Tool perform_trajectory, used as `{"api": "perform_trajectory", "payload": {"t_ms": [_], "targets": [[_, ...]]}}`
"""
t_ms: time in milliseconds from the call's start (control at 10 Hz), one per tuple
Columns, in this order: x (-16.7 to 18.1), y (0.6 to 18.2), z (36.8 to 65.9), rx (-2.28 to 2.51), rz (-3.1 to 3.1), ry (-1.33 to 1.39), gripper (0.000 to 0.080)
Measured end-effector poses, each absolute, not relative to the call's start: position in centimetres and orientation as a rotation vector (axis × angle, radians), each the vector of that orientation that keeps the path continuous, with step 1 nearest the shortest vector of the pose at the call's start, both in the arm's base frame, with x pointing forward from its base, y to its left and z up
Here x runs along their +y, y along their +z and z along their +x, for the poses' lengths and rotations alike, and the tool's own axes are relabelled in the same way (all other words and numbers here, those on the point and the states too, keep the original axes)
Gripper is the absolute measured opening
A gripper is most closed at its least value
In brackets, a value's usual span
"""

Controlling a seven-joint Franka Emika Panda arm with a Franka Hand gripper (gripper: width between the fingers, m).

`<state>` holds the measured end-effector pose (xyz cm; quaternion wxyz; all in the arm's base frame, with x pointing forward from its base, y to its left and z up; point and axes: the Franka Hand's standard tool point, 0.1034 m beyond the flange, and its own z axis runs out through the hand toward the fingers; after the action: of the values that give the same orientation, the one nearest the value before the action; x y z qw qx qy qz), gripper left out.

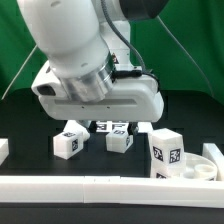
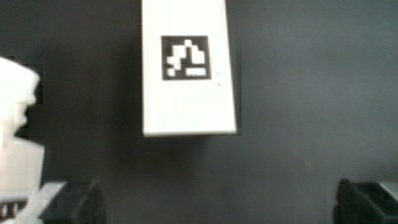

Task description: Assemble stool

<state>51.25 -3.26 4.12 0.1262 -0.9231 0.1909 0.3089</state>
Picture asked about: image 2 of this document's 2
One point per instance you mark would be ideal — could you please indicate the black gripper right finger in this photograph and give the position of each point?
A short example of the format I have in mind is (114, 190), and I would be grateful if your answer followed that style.
(366, 202)

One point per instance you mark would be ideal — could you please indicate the white stool leg with tag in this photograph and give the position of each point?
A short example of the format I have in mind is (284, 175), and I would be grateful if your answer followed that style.
(186, 80)
(21, 153)

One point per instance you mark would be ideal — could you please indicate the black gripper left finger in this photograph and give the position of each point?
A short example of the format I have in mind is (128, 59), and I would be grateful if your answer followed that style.
(67, 203)

